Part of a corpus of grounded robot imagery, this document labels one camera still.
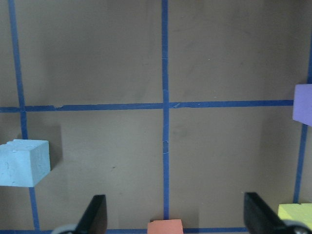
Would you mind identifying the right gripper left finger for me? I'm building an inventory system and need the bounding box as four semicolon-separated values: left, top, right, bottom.
76;195;107;234

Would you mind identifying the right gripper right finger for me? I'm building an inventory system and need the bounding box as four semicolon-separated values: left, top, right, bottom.
244;192;287;234

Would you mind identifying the light blue block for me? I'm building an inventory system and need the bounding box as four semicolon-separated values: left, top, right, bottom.
0;139;51;187

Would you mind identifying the orange block near arm bases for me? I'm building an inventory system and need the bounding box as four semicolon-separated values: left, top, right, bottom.
147;219;184;234

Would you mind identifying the yellow block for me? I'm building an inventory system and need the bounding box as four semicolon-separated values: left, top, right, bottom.
278;203;312;230

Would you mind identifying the purple block near cyan tray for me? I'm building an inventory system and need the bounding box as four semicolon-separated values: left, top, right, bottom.
292;84;312;126

